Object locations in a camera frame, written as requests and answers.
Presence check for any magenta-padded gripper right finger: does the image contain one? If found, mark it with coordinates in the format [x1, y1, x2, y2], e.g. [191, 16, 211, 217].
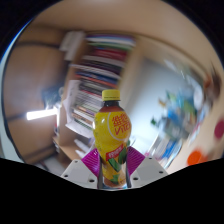
[125, 145, 169, 189]

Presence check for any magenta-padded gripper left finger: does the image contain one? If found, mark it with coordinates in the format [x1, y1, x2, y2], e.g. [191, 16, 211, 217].
[60, 147, 102, 190]

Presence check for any yellow-labelled tea drink bottle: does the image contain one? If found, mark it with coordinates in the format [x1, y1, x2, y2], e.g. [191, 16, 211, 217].
[92, 88, 133, 190]

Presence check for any orange plastic cup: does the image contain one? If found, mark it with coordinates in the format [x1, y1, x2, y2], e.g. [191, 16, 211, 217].
[186, 149, 205, 167]

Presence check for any ceiling tube light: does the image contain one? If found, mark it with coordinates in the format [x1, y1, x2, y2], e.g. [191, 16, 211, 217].
[26, 107, 59, 121]

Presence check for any flat round red coaster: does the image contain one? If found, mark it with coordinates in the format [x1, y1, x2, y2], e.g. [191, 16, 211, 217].
[213, 119, 224, 140]

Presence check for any wooden shelf unit with books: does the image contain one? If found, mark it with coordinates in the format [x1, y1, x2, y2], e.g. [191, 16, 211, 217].
[9, 29, 141, 168]

